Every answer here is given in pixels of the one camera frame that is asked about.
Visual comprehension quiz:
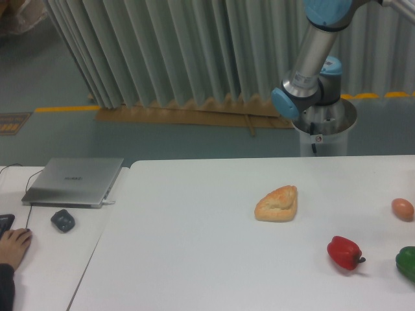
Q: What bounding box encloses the person's bare hand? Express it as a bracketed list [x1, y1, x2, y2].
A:
[1, 228, 32, 271]

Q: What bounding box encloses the dark sleeved forearm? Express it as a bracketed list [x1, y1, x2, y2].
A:
[1, 263, 16, 311]

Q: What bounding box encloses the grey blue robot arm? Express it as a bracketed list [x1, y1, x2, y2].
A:
[270, 1, 414, 119]

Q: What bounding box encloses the red bell pepper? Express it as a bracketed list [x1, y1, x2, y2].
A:
[327, 236, 366, 271]

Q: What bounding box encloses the green bell pepper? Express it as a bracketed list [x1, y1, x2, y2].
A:
[396, 246, 415, 282]

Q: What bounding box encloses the black keyboard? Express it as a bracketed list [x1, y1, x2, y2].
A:
[0, 214, 15, 238]

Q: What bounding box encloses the black computer mouse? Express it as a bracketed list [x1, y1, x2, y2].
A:
[51, 209, 76, 233]

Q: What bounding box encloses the silver closed laptop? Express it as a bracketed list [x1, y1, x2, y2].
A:
[21, 157, 124, 209]

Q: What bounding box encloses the pale green folded curtain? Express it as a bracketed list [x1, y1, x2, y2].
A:
[45, 1, 414, 108]

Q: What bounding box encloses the golden bread pastry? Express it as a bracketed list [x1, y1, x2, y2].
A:
[254, 185, 298, 222]

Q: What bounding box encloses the brown cardboard sheet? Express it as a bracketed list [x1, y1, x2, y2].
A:
[95, 93, 293, 136]

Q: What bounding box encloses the brown egg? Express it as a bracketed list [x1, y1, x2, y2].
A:
[391, 198, 414, 221]

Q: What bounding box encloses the black laptop cable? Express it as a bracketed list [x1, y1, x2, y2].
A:
[0, 163, 45, 231]

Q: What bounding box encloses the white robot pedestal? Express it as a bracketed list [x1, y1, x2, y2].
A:
[292, 98, 357, 157]

